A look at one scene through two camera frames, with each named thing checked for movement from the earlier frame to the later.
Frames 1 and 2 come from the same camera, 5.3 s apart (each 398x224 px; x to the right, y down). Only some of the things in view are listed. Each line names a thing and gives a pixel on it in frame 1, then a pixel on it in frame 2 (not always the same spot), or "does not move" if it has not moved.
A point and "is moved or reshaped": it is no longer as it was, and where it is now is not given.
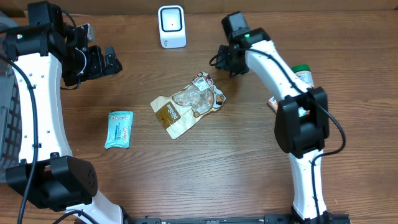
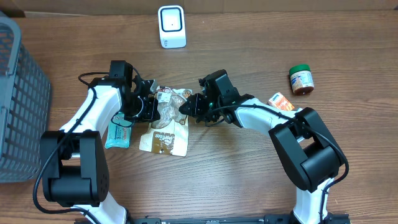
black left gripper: x=100 y=69 -> x=151 y=114
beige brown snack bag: x=178 y=111 is moved or reshaped
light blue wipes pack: x=119 y=129 does not move
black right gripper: x=223 y=62 -> x=198 y=110
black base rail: x=323 y=218 does not move
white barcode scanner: x=171 y=26 does not move
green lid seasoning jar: x=303 y=71 does not move
